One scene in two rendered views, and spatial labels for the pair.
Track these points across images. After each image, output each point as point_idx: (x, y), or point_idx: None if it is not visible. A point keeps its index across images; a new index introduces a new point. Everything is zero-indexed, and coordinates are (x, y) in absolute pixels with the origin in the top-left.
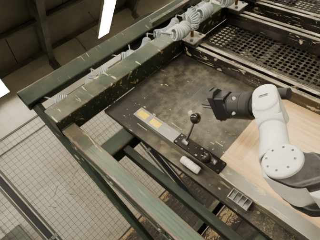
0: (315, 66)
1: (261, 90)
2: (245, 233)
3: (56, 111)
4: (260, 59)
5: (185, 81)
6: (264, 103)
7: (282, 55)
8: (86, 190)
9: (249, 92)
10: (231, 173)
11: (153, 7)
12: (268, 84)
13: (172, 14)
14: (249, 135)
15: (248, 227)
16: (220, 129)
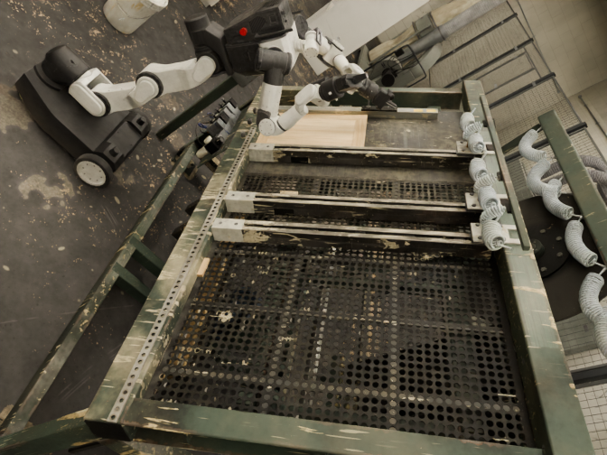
0: (345, 196)
1: (361, 71)
2: (322, 395)
3: (472, 82)
4: (398, 185)
5: (436, 144)
6: (356, 65)
7: (382, 197)
8: (601, 454)
9: (368, 79)
10: (356, 109)
11: None
12: (359, 71)
13: (603, 255)
14: (359, 129)
15: (321, 405)
16: (380, 130)
